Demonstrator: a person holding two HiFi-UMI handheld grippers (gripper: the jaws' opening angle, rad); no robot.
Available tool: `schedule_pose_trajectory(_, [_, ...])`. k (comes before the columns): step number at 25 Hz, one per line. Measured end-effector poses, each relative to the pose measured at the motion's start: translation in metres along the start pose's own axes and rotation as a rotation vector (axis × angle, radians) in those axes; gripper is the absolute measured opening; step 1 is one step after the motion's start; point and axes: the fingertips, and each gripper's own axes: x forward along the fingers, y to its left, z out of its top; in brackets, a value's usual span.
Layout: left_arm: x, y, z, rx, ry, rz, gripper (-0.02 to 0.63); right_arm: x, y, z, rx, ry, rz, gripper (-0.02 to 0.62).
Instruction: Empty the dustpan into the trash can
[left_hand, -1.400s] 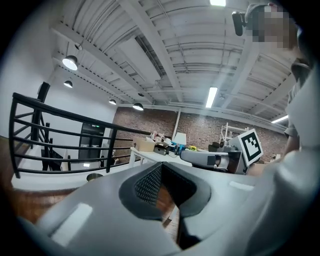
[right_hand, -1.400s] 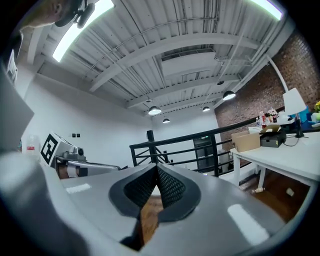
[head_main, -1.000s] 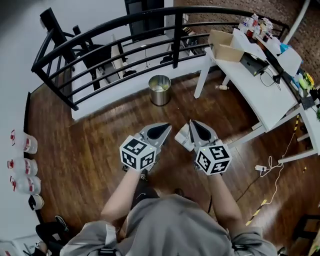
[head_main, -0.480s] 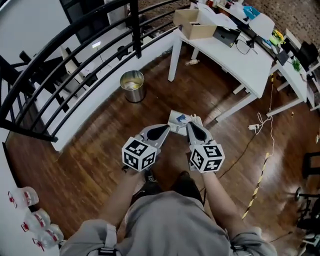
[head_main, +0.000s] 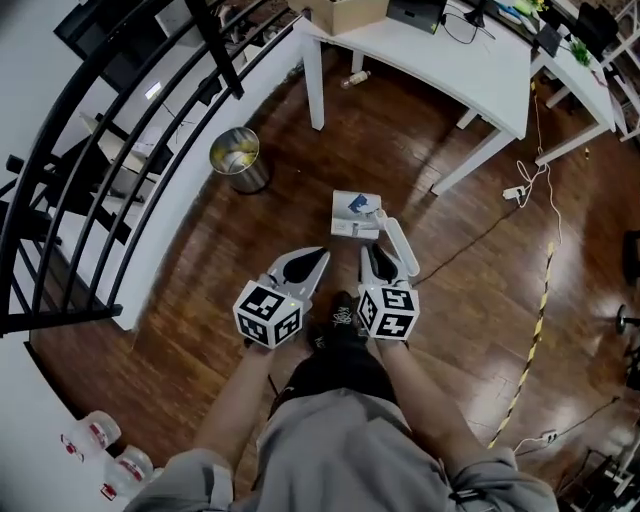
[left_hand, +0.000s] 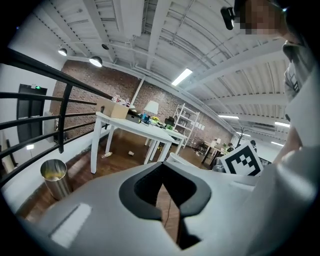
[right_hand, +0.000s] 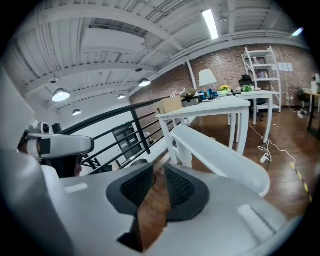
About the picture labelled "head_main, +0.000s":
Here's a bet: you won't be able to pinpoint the long white cable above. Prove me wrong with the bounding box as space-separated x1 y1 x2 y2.
515 82 564 247

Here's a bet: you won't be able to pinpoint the black cable on table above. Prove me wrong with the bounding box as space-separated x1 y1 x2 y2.
441 10 497 46

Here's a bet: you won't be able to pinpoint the black stair railing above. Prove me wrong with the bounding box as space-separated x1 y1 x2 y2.
0 0 297 337

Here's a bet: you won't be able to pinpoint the person's left forearm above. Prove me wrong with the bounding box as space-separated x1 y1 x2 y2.
191 343 281 467

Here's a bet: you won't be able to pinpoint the black tablet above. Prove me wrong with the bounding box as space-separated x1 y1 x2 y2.
534 23 564 58

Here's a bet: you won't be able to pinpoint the small green plant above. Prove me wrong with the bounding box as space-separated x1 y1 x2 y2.
569 38 593 67

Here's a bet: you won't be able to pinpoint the thin black cable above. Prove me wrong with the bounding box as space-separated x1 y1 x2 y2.
553 396 622 437

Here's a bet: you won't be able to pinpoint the black electronic device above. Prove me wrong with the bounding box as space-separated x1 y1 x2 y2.
386 0 448 36

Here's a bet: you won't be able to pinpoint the red label water bottle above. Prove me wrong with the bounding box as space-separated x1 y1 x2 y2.
100 445 156 502
60 410 123 465

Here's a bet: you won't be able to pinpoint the clear plastic bottle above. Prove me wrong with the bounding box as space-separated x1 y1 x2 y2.
340 69 373 91

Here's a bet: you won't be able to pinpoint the person's grey shirt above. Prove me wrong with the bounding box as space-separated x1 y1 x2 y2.
123 388 560 512

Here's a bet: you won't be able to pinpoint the silver metal trash can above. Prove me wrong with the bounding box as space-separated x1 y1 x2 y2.
208 126 272 196

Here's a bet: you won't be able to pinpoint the large white table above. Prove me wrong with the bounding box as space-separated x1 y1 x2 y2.
298 0 533 197

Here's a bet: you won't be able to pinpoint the white dustpan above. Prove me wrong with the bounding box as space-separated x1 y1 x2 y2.
330 189 421 278

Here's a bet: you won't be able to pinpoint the long black floor cable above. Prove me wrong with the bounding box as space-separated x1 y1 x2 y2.
411 198 524 288

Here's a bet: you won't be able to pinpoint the person's black trousers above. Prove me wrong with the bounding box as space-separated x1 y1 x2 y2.
268 323 400 407

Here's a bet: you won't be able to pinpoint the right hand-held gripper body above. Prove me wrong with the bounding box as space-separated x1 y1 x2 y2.
356 272 421 342

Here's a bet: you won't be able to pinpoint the cardboard box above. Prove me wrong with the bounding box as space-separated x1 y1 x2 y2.
288 0 391 37

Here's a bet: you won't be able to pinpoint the person's black shoe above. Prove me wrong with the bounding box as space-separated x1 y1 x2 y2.
329 291 362 332

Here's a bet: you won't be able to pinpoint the black stool base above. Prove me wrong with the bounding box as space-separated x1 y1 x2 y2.
615 302 640 337

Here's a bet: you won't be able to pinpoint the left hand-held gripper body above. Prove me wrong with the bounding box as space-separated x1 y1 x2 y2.
232 269 315 350

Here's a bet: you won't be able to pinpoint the person's right forearm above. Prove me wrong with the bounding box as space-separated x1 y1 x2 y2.
374 339 490 462

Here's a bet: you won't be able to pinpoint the yellow black striped tape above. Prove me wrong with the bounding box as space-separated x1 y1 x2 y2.
486 241 556 450

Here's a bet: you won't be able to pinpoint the small white table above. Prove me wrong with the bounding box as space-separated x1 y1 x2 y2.
529 28 618 167

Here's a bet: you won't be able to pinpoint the black monitor stand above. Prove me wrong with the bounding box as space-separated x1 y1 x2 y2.
464 0 489 27

